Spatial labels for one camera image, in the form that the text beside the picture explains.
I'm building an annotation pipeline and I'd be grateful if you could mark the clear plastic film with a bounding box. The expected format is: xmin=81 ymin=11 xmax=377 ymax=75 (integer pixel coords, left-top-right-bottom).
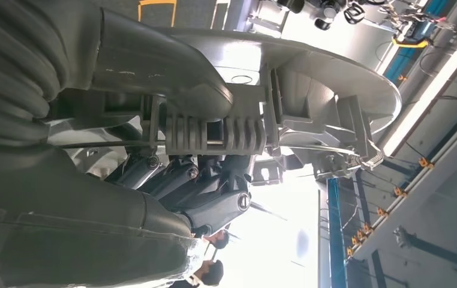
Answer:
xmin=173 ymin=236 xmax=215 ymax=285

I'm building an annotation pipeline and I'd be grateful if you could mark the person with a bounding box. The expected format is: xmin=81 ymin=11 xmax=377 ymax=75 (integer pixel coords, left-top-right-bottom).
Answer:
xmin=167 ymin=259 xmax=226 ymax=288
xmin=202 ymin=228 xmax=231 ymax=251

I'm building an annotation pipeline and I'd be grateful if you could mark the blue column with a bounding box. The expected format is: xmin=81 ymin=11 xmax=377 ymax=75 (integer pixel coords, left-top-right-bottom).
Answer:
xmin=327 ymin=178 xmax=347 ymax=288

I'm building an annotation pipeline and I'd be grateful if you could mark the white light strip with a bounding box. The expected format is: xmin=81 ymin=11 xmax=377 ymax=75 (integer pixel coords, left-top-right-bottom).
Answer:
xmin=382 ymin=26 xmax=457 ymax=157

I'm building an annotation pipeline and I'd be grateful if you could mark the dark metal bracket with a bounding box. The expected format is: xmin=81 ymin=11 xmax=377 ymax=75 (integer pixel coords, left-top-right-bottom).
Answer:
xmin=393 ymin=226 xmax=457 ymax=266

